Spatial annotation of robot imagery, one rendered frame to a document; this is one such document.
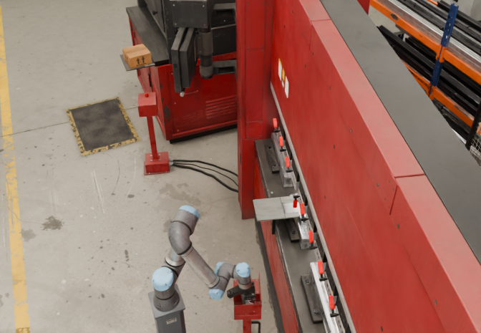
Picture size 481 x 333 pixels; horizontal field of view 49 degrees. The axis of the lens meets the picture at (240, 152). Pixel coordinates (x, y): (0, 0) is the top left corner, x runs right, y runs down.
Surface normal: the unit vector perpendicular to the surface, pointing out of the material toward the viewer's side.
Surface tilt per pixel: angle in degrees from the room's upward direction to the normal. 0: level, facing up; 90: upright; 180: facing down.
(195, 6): 90
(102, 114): 0
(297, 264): 0
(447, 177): 0
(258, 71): 90
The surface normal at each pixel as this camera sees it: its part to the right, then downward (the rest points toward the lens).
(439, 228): 0.00, -0.77
